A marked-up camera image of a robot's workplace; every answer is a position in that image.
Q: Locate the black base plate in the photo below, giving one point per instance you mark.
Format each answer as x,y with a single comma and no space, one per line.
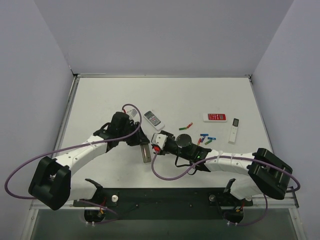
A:
154,212

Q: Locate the red white remote control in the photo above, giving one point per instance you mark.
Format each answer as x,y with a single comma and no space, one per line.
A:
214,118

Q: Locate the grey white remote control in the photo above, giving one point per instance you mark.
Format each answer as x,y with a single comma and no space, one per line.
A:
154,121

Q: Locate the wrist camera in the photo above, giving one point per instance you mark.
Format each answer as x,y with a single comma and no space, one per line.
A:
132,113
159,140

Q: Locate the aluminium frame rail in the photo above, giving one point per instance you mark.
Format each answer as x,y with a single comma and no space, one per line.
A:
287,200

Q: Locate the beige remote control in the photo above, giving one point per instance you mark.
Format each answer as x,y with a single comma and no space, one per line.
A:
146,154

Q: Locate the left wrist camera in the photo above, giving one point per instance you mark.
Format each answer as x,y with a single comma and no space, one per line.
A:
132,113

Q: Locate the slim white remote control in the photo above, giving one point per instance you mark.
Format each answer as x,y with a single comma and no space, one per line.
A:
233,131

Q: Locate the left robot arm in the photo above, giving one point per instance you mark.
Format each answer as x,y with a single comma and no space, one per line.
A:
52,182

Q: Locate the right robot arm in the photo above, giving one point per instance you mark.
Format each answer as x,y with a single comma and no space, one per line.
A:
264,172

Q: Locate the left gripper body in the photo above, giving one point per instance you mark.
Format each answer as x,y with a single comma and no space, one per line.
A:
141,138

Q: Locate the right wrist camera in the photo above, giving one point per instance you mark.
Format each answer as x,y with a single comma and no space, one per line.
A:
159,140

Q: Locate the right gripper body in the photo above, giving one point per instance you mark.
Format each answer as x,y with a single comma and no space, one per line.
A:
155,146

